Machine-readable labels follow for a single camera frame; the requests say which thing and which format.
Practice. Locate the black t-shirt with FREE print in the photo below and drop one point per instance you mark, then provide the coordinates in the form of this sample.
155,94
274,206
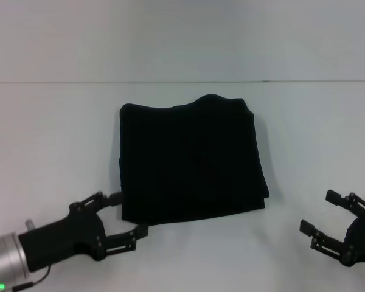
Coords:
191,161

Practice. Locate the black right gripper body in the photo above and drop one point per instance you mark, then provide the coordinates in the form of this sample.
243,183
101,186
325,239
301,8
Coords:
363,240

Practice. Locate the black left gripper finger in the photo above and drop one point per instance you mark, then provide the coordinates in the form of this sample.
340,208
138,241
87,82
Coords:
106,199
127,238

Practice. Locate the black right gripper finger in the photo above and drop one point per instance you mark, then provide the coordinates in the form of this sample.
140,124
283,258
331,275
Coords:
349,202
322,240

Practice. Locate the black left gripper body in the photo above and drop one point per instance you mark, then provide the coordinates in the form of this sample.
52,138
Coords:
64,237

